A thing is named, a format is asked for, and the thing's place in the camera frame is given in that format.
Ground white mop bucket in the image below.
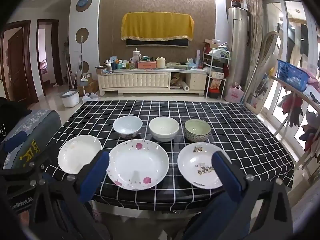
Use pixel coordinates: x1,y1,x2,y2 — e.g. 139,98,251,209
59,89,80,107

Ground red hanging garment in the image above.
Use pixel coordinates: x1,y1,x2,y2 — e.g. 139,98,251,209
281,92,304,128

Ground black checked tablecloth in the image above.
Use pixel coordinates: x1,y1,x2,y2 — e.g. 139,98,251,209
44,100,295,212

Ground cream oval standing mirror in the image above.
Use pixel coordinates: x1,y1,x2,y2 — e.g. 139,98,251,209
244,31,283,114

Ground cream TV cabinet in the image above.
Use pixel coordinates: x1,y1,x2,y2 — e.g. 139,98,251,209
97,67,208,97

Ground cream bowl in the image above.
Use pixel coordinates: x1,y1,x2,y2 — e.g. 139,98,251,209
149,117,180,142

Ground white wire shelf rack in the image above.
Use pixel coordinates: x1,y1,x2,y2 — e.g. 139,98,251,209
202,39,230,99

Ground brown wooden door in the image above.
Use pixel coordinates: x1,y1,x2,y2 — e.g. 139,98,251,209
7,30,29,103

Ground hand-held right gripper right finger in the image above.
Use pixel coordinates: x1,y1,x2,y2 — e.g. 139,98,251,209
211,151,294,240

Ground green patterned bowl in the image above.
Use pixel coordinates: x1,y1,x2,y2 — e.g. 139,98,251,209
184,119,212,143

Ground blue plastic basket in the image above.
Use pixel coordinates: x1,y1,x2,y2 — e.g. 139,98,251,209
277,59,310,92

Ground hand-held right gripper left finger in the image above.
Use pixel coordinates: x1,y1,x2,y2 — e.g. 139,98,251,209
29,150,110,240

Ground round blue wall decor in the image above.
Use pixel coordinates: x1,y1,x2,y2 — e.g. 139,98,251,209
76,0,92,12

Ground yellow cloth cover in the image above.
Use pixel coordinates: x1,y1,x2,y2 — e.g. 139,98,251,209
121,12,195,42

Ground black television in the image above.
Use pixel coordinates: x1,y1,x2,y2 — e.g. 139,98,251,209
126,37,189,48

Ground white plate cartoon print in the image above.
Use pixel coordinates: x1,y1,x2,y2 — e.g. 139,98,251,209
177,142,232,189

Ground grey chair cover yellow logo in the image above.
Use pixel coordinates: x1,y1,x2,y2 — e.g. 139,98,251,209
0,109,62,170

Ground silver standing air conditioner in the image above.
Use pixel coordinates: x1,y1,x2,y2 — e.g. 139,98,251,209
228,7,249,103

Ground pink storage box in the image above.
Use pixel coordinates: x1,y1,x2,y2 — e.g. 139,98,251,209
137,61,157,69

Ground pink bag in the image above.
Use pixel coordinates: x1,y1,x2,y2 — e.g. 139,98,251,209
224,82,244,103

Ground black garment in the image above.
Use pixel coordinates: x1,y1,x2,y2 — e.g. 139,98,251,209
0,97,33,135

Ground plain white plate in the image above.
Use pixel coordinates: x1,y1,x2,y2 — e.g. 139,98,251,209
57,135,102,174

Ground white flat mop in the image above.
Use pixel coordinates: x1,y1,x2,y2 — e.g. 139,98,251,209
79,35,88,98

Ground patterned beige curtain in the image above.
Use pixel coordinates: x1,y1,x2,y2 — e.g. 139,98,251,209
244,0,267,105

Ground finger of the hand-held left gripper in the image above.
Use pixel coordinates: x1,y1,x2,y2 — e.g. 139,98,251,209
0,131,27,155
2,149,59,181

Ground white bowl floral print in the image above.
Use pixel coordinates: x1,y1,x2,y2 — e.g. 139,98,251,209
113,115,143,139

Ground cardboard box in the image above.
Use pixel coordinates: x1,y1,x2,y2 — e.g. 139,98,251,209
77,74,99,95

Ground white plate pink petals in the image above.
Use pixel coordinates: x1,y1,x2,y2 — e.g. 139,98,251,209
106,139,170,190

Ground white drying rack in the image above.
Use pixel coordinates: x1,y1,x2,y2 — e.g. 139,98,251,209
270,75,320,180

